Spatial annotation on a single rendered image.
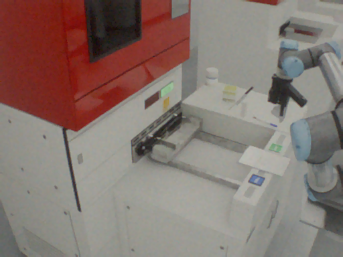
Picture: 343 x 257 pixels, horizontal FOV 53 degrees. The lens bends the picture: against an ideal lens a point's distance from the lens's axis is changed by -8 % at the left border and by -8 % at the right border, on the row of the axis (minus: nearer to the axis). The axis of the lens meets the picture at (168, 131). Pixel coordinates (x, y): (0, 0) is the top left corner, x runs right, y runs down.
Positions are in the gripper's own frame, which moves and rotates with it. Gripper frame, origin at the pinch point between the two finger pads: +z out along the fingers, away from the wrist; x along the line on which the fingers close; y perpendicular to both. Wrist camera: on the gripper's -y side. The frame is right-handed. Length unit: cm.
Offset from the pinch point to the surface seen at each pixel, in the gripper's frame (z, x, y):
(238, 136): 25.0, -15.0, 24.4
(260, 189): 14.7, 30.5, -2.6
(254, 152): 14.4, 8.9, 8.1
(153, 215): 35, 46, 37
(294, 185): 111, -101, -1
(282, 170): 14.4, 14.6, -6.8
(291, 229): 111, -51, -13
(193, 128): 23, -7, 46
